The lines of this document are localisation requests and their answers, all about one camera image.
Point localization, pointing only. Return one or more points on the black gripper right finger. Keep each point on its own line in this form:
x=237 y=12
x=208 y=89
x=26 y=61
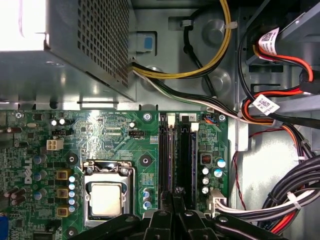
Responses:
x=192 y=225

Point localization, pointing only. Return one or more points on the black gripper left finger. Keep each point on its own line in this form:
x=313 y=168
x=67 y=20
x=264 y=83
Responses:
x=157 y=225

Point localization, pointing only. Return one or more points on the black RAM slot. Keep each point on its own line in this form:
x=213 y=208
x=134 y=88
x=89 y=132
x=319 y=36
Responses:
x=163 y=162
x=185 y=162

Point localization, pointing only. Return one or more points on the white power connector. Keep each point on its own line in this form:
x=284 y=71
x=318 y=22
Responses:
x=217 y=200

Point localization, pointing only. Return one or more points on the silver CPU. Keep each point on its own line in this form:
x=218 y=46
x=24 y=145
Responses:
x=106 y=198

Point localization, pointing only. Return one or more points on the metal socket cover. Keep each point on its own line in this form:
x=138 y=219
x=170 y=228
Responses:
x=107 y=178

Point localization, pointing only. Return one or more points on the green motherboard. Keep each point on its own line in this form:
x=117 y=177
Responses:
x=112 y=150

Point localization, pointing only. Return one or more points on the white four-pin socket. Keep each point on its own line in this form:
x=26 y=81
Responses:
x=54 y=145

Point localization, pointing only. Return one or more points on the white paper label tag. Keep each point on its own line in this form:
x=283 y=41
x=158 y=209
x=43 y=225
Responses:
x=265 y=105
x=268 y=41

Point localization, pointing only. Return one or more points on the blue release tab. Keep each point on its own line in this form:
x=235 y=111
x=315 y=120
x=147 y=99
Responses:
x=149 y=43

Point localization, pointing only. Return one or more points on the black PC case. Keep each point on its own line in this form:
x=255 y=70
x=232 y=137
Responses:
x=175 y=37

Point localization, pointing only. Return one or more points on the grey power supply unit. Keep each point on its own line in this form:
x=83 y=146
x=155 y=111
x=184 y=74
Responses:
x=100 y=37

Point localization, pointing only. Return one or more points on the silver drive cage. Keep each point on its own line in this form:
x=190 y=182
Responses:
x=300 y=32

